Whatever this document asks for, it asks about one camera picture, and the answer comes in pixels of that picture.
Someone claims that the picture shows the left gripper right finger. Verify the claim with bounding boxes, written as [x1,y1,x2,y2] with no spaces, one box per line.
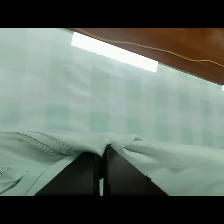
[102,145,169,197]

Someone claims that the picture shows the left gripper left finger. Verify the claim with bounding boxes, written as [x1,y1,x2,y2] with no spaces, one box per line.
[35,151,102,197]

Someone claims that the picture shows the pale green shirt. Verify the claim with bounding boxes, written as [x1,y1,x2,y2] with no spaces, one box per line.
[0,130,224,197]

